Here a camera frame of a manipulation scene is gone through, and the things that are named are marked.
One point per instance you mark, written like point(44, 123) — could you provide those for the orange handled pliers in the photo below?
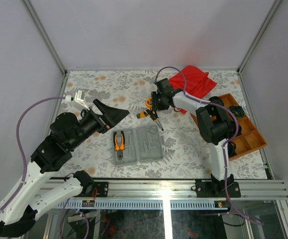
point(119, 147)

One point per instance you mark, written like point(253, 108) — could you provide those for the green black spinning top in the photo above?
point(237, 111)

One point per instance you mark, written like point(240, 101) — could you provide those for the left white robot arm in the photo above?
point(21, 208)

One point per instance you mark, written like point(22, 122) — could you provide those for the orange tape measure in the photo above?
point(149, 103)

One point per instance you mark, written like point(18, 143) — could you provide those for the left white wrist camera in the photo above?
point(78, 100)

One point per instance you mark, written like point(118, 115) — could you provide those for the red folded cloth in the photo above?
point(198, 82)

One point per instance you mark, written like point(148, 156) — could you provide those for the black yellow screwdriver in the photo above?
point(153, 115)

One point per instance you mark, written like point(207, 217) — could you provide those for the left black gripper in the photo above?
point(112, 116)

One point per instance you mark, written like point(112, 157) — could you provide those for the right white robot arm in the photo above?
point(221, 177)

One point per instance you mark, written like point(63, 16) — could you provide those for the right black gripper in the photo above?
point(155, 106)

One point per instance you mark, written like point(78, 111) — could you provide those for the hex key set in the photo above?
point(141, 115)

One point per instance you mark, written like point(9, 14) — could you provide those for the grey plastic tool case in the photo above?
point(142, 144)

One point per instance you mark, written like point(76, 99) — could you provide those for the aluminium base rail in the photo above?
point(191, 194)

